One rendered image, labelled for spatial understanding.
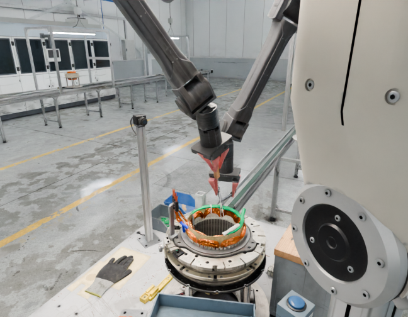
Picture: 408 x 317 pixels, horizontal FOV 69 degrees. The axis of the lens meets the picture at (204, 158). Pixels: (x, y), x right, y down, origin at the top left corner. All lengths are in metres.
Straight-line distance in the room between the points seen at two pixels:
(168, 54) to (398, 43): 0.47
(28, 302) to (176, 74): 2.17
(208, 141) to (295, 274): 0.52
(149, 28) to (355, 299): 0.58
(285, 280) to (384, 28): 0.88
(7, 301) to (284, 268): 2.07
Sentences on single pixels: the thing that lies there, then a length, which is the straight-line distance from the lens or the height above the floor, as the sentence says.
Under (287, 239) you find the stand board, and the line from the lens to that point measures 1.04.
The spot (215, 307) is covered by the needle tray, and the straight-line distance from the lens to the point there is 0.84.
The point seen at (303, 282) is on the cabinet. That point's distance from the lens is 1.03.
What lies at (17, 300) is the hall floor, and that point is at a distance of 2.63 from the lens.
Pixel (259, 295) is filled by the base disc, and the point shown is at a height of 0.80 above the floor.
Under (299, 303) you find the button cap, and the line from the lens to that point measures 0.87.
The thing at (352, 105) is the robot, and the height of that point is 1.61.
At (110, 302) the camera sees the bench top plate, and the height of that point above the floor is 0.78.
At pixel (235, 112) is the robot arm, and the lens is 0.93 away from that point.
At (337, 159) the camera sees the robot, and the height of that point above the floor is 1.54.
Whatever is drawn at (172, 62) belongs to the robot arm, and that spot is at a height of 1.63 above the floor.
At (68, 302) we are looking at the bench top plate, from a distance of 1.30.
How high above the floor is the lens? 1.66
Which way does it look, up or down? 21 degrees down
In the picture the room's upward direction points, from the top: straight up
